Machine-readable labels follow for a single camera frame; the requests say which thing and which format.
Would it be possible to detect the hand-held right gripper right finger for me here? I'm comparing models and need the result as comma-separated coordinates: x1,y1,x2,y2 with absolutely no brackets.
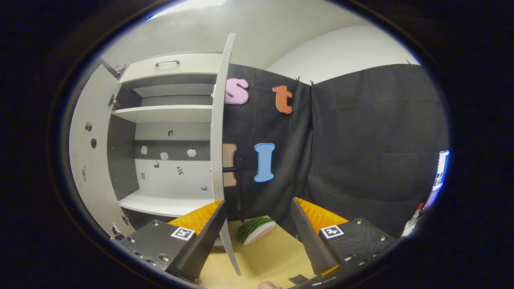
290,197,398,281

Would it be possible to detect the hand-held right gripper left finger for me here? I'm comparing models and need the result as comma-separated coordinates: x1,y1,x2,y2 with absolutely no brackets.
119,199,227,281

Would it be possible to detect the white cabinet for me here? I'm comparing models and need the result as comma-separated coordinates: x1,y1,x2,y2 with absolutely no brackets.
106,52,225,237

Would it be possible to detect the white cabinet door cat sticker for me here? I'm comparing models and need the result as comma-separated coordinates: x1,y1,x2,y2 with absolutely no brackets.
210,33,243,277

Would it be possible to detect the white cabinet door camera sticker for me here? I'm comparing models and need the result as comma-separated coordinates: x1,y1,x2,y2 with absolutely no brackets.
69,60,135,240

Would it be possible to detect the white cabinet drawer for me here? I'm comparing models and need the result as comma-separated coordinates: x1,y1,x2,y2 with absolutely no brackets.
120,53,224,83

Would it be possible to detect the toy watermelon slice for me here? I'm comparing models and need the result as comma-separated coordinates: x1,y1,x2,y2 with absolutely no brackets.
236,217,277,245

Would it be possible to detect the black backdrop cloth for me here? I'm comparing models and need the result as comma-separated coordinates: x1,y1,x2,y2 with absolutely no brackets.
223,63,449,238

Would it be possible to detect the white red-tipped object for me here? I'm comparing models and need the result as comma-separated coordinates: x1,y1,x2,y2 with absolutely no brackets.
402,203,425,237

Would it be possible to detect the lit computer monitor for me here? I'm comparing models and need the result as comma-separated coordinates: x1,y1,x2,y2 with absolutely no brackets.
432,149,451,193

